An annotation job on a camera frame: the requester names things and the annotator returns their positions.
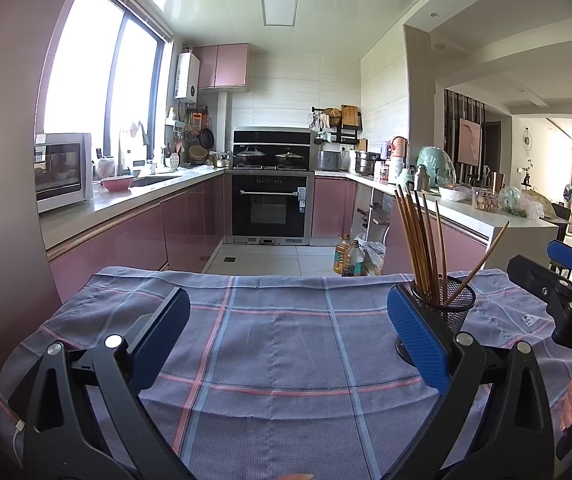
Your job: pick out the pink thermos jug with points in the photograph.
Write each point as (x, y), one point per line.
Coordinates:
(399, 147)

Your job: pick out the wooden cutting board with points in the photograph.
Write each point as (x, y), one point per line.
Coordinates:
(351, 116)

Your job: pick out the wall clock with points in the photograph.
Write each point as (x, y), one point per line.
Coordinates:
(527, 141)

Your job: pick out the bamboo basket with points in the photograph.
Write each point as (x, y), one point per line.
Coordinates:
(198, 155)

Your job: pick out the person's left hand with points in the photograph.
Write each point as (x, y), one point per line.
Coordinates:
(291, 476)

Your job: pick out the green kitchen appliance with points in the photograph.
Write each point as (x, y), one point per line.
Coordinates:
(437, 165)

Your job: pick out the plastic bag of greens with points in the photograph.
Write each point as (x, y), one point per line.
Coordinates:
(522, 202)

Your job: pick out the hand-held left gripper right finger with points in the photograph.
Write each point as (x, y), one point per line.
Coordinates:
(416, 335)

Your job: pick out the black wok with lid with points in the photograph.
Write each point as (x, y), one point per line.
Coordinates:
(289, 157)
(250, 156)

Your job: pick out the white bowl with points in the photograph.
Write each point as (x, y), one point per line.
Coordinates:
(453, 194)

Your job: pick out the blue checked tablecloth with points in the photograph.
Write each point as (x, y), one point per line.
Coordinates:
(276, 350)

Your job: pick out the steel stockpot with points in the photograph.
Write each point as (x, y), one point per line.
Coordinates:
(367, 162)

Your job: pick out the ceiling light panel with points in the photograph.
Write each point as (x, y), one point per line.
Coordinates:
(279, 8)

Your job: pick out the pink cabinet run with sink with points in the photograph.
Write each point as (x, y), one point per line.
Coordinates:
(141, 235)

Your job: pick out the kitchen window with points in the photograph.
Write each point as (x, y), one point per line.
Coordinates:
(86, 65)

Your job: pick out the pink bowl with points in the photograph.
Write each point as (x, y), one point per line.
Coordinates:
(116, 185)

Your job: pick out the black wall rack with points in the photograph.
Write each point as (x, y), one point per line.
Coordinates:
(338, 132)

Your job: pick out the white water heater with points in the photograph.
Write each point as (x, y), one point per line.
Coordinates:
(187, 76)

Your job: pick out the black mesh cup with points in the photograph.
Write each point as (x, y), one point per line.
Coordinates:
(461, 300)

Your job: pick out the pink wall cabinet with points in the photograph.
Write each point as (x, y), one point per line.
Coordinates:
(222, 66)

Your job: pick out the pink cabinet peninsula white top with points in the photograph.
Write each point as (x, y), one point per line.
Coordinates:
(426, 240)

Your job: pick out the white plastic bag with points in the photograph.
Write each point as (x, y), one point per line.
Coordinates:
(373, 255)

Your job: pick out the oil bottle with green label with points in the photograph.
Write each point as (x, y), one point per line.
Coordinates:
(357, 260)

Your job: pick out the framed wall picture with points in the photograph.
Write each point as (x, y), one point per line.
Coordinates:
(469, 141)

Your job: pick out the white microwave oven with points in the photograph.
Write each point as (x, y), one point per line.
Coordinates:
(61, 172)

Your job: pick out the steel thermos bottle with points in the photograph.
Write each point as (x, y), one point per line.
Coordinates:
(420, 177)

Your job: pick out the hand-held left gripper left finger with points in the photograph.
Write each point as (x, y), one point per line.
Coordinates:
(161, 335)

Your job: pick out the bunch of wooden chopsticks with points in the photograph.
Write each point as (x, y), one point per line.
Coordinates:
(418, 250)

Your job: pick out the black integrated stove oven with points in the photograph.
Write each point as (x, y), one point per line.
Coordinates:
(268, 205)

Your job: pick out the hanging frying pan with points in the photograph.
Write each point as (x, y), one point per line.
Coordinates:
(207, 139)

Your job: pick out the yellow cooking oil bottle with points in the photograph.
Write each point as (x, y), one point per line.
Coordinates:
(343, 256)

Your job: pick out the white vertical pipe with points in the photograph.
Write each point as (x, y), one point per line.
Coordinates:
(223, 122)

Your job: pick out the white polka dot mug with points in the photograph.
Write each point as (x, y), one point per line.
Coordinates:
(174, 160)

